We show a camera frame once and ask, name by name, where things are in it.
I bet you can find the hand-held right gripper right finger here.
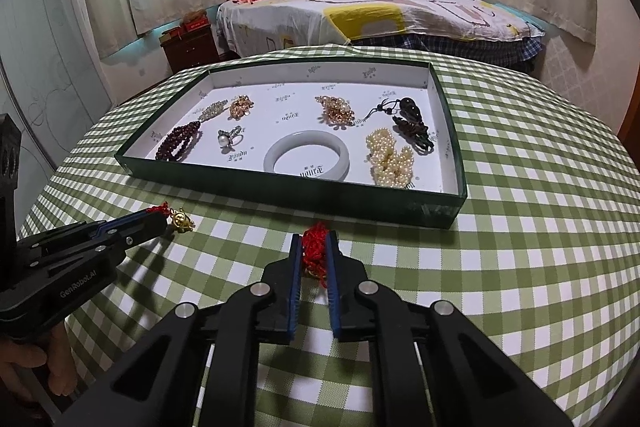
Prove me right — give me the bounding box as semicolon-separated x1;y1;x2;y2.
325;229;573;427

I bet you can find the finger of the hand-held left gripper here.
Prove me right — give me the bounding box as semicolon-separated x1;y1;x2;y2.
16;212;167;259
34;218;169;281

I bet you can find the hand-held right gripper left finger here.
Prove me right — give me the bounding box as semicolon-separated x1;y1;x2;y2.
60;231;306;427

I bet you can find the red knot gold charm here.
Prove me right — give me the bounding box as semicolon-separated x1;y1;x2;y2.
301;223;332;293
149;203;195;234

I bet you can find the clear crystal bead bracelet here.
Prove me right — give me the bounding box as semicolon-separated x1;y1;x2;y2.
197;99;230;122

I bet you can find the gold bead bracelet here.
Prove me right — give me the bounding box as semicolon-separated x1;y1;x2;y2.
228;95;255;118

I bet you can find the white jade bangle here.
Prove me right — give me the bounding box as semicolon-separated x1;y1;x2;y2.
263;130;350;182

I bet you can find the champagne bead necklace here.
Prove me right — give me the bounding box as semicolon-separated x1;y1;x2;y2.
315;94;362;128

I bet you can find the dark wooden bead string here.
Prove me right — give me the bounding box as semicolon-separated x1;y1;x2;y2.
367;96;436;156

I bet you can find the green cardboard tray box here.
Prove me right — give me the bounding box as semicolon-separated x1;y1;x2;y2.
115;59;468;229

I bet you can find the person's left hand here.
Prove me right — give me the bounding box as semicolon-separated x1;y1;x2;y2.
0;323;77;409

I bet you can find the dark wooden nightstand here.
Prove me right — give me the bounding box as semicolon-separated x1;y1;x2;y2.
160;27;221;75

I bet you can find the frosted glass sliding door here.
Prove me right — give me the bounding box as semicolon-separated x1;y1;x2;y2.
0;0;111;208

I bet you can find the large red box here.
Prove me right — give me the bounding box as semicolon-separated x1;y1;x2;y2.
182;11;211;32

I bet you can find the patterned white bedsheet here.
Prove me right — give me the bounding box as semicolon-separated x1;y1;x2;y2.
217;0;545;58

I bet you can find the dark red bead bracelet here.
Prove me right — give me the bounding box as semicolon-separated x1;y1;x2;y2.
155;121;202;162

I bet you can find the silver pearl ring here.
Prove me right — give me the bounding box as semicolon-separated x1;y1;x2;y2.
216;125;246;152

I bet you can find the cream pearl necklace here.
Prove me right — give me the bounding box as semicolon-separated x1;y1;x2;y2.
366;127;415;188

